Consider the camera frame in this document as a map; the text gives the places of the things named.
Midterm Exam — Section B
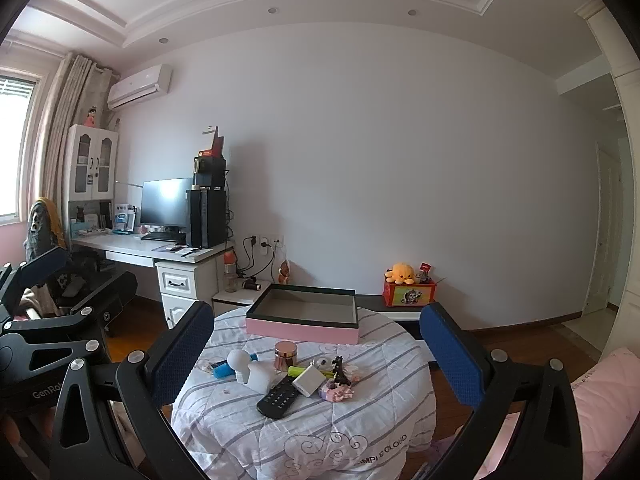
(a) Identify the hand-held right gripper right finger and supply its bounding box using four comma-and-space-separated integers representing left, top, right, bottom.
419, 302, 593, 480

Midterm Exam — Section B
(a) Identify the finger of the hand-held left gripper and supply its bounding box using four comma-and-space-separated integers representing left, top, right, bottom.
0, 306, 115, 378
0, 246, 71, 318

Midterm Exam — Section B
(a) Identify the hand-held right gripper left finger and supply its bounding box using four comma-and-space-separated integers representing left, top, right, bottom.
49, 301, 216, 480

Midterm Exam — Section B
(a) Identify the rose gold jar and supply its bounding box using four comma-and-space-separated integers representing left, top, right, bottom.
274, 341, 298, 372

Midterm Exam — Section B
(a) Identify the black remote control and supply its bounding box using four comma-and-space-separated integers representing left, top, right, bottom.
256, 375, 301, 420

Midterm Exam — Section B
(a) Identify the yellow highlighter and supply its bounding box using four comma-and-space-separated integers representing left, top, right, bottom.
287, 366, 336, 379

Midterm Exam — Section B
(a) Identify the pink storage box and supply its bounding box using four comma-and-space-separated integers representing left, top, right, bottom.
245, 283, 361, 346

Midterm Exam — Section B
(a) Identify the pink white block toy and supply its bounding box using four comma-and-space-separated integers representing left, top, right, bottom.
319, 374, 362, 402

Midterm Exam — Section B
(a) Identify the white charger plug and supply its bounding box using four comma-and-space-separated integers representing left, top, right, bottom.
291, 365, 326, 398

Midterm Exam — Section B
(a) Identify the dark printed jacket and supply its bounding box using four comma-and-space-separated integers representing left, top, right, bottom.
23, 201, 60, 261

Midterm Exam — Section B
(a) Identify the yellow cloth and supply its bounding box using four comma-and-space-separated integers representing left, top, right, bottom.
37, 198, 67, 251

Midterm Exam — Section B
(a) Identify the black white low cabinet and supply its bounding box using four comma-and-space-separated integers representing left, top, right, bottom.
212, 285, 437, 322

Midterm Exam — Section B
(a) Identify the white drawer unit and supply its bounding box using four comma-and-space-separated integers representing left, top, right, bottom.
156, 260, 217, 328

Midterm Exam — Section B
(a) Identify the red printed storage box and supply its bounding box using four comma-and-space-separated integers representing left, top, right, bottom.
383, 277, 439, 307

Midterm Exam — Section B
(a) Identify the white desk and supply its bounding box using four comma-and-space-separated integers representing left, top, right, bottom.
70, 232, 236, 328

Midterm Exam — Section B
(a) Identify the blue white carton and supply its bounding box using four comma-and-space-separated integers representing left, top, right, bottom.
112, 202, 137, 235

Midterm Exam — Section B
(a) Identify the bottle with orange cap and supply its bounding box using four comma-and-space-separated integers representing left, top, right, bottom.
223, 250, 238, 293

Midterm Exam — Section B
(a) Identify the yellow octopus plush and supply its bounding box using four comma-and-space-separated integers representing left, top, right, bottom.
384, 262, 420, 286

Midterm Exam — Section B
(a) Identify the white glass-door cabinet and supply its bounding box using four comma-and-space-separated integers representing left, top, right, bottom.
66, 124, 121, 201

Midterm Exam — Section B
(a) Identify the window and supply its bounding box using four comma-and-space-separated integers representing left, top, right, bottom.
0, 75, 40, 222

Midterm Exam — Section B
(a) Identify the black computer monitor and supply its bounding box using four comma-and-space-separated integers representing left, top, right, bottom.
140, 177, 194, 235

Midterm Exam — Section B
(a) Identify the black computer tower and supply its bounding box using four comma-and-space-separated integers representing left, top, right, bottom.
186, 187, 227, 249

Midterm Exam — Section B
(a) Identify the white striped quilt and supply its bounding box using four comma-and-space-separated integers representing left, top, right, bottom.
170, 305, 438, 480

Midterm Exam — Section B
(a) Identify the pink bed sheet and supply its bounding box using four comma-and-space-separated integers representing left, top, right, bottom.
450, 345, 638, 480

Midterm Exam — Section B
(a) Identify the beige curtain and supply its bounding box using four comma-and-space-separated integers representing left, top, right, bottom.
30, 52, 119, 211

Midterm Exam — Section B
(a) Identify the black speaker box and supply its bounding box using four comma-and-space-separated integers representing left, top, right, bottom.
194, 156, 227, 189

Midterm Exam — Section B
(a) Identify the white door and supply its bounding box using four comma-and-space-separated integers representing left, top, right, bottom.
582, 140, 624, 319

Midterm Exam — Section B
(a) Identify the white air conditioner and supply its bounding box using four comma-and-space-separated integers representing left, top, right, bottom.
106, 64, 173, 111

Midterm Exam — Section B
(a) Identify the red cardboard box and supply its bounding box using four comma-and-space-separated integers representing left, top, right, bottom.
197, 127, 223, 158

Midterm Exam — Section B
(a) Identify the black power cable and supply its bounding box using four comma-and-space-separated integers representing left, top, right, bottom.
237, 237, 257, 277

